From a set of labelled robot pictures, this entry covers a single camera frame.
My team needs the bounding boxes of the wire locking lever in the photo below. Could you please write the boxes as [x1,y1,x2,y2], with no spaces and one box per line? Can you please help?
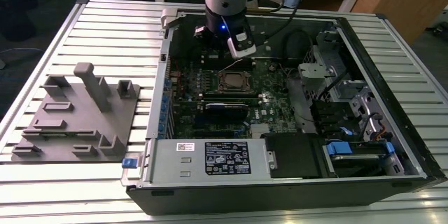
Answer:
[223,60,247,72]
[219,87,256,93]

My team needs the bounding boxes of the silver CPU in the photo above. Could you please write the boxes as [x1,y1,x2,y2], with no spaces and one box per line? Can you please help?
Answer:
[223,73,247,88]

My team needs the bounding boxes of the metal socket cover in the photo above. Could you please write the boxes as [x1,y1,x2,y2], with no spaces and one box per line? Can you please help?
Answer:
[219,71,255,92]

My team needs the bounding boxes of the CPU socket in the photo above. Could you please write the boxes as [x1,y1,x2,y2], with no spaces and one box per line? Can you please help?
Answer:
[218,69,256,93]

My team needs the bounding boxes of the perforated metal drive cage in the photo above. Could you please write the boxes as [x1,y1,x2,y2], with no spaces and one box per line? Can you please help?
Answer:
[300,30,352,102]

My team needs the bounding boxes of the black graphics card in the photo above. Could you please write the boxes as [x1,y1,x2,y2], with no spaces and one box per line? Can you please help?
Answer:
[204,102,251,123]

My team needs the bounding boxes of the green motherboard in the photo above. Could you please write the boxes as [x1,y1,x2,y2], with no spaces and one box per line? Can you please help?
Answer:
[167,52,311,140]

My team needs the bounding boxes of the small silver heatsink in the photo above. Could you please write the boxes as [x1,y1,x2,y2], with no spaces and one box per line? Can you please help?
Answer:
[250,123,274,133]

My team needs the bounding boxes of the black plastic disk bay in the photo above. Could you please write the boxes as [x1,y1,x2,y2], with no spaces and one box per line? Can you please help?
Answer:
[310,100,362,136]

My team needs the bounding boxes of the black plastic shroud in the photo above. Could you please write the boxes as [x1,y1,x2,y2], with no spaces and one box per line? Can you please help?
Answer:
[260,132,331,180]

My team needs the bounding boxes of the silver power supply unit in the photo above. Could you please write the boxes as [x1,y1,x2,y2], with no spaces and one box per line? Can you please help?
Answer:
[148,137,274,184]

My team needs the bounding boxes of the grey parts rack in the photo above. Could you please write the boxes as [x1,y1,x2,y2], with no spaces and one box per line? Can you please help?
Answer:
[10,62,143,162]

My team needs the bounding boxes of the hard disk in blue carrier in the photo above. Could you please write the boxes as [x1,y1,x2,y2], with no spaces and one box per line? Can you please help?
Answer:
[323,140,398,179]

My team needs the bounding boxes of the black open PC case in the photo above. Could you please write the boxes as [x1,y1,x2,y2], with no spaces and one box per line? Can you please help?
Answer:
[120,7,448,217]

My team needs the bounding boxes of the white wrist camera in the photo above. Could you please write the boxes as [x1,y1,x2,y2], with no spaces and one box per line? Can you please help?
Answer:
[227,24,259,59]

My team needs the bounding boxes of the thick black cable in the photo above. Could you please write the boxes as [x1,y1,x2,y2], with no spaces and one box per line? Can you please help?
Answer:
[282,27,315,61]

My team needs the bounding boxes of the silver metal bracket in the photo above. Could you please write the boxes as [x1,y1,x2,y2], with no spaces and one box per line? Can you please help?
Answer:
[298,62,334,81]

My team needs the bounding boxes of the long black round cable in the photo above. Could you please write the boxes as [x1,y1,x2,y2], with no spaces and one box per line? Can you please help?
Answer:
[315,71,348,103]

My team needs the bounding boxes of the coloured power wires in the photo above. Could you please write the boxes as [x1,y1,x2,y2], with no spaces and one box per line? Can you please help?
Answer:
[370,126,390,141]

